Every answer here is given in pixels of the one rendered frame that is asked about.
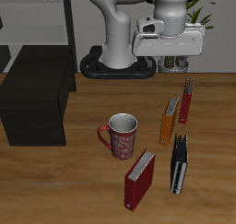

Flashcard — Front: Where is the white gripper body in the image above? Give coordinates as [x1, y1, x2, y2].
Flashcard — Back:
[132, 22, 207, 58]

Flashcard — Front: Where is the thin red book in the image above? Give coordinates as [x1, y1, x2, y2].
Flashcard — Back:
[178, 77, 195, 125]

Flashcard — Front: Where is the orange book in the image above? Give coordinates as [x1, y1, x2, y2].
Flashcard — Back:
[159, 95, 181, 147]

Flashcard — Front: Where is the black book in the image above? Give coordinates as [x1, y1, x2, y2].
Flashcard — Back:
[170, 133, 189, 195]

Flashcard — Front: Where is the thick red book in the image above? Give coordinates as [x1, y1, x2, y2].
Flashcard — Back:
[124, 147, 157, 213]

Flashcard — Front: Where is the green pot plant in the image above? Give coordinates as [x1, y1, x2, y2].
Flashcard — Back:
[157, 0, 218, 75]

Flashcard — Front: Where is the red patterned mug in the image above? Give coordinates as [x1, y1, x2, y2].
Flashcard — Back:
[97, 112, 138, 161]

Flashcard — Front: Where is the dark brown desk caddy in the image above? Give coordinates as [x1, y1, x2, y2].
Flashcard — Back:
[0, 44, 77, 147]

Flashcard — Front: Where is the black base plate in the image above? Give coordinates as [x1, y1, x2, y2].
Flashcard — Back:
[79, 44, 157, 80]

